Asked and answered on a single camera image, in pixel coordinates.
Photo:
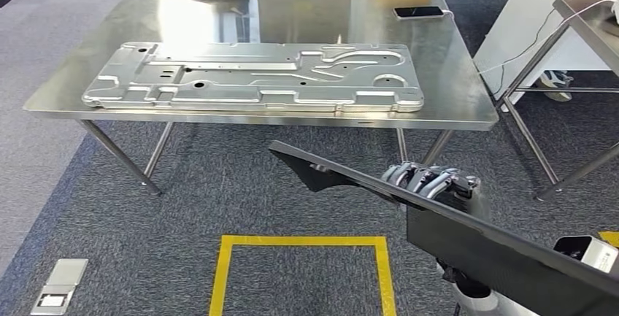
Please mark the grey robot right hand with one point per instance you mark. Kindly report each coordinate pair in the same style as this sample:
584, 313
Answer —
450, 188

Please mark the black plastic panel part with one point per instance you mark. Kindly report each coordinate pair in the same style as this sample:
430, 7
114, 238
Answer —
483, 256

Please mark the stainless steel workbench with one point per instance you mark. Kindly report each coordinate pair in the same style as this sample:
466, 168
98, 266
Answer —
590, 23
290, 19

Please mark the black smartphone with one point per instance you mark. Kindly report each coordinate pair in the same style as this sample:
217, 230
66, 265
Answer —
418, 12

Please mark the white side panel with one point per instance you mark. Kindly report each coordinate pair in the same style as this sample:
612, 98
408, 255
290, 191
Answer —
546, 23

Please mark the stamped sheet metal panel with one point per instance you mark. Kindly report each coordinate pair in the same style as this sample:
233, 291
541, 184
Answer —
251, 79

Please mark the yellow floor tape square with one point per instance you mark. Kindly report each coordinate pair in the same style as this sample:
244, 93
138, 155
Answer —
220, 280

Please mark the silver floor socket box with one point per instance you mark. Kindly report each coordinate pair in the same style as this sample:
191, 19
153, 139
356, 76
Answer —
60, 287

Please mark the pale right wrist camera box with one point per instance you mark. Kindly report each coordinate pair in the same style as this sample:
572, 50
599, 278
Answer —
597, 256

